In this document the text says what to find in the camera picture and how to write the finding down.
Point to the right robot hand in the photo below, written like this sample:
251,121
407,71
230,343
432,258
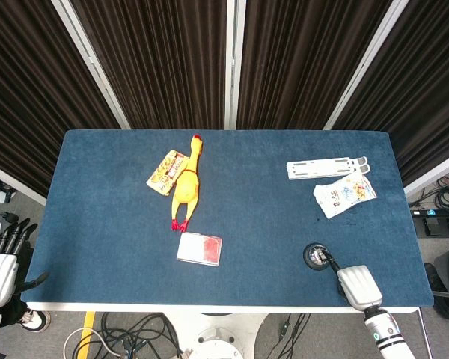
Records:
357,285

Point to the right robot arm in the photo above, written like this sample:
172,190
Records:
387,334

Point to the black and white sneaker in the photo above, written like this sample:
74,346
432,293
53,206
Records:
35,321

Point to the white printed snack bag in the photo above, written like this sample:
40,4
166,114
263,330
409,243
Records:
344,194

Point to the black foot pedal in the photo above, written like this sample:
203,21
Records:
434,226

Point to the white folding stand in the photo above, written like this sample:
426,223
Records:
323,167

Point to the blue table mat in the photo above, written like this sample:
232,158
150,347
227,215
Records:
224,217

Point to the white and red card pouch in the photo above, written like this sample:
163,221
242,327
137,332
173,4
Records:
200,248

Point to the yellow snack box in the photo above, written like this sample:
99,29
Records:
165,172

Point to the yellow rubber chicken toy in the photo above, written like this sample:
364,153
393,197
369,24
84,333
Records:
187,183

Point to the white partition frame post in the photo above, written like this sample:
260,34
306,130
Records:
233,63
432,174
15,183
91,63
363,63

